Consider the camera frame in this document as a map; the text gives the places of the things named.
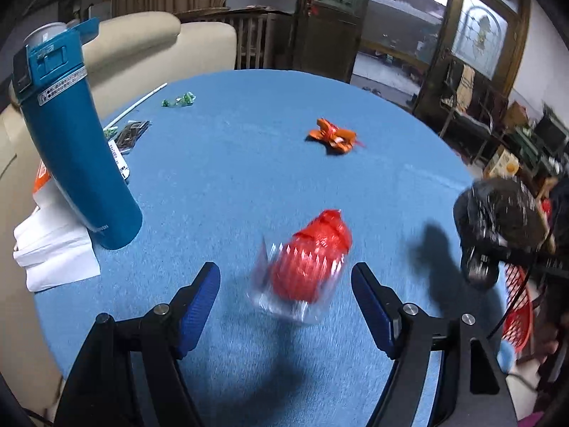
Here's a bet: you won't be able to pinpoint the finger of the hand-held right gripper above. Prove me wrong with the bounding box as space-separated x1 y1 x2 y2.
460 240 569 290

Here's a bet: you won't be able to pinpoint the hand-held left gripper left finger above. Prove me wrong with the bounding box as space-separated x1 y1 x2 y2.
55 262 222 427

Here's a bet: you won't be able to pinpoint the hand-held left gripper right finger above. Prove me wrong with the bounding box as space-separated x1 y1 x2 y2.
351 262 519 427

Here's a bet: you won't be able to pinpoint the red plastic basket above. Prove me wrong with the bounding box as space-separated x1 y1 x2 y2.
502 262 534 350

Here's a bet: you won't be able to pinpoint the black plastic bag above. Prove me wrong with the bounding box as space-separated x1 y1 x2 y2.
453 177 552 254

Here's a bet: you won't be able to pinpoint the red plastic wrapper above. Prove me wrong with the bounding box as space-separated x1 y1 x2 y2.
246 208 354 325

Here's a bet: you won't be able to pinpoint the orange wrapper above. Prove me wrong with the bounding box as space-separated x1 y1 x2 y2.
306 118 367 156

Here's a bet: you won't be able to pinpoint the yellow carton box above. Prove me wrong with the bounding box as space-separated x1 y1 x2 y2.
484 144 521 179

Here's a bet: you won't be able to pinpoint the white tissue stack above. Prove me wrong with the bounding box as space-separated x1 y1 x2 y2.
12 205 102 292

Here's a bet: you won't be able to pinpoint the small white box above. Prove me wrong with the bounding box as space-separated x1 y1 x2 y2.
108 139 131 181

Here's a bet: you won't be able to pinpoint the striped towel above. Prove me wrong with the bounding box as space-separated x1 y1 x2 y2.
458 64 475 107

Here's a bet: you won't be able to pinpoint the black sachets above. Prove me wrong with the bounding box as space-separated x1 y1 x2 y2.
116 120 152 148

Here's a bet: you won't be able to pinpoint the teal insulated bottle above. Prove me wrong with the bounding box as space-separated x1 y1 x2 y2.
12 18 144 251

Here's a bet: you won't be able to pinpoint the orange packet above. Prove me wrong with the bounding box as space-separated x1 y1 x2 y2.
32 160 56 196

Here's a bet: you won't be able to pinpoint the green candy wrapper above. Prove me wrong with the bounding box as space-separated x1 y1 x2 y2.
161 91 196 108

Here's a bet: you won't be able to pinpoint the white thin stick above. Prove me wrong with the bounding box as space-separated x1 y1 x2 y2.
103 82 169 130

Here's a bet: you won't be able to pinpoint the wooden glass door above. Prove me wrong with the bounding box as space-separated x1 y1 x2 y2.
413 0 532 130
291 0 374 83

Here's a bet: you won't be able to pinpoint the cream leather sofa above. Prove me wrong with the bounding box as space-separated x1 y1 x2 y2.
0 11 237 414

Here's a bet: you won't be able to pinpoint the wooden crib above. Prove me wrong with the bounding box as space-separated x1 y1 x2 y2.
178 6 296 72

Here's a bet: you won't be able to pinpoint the metal frame chair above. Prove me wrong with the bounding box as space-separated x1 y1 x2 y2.
440 60 496 161

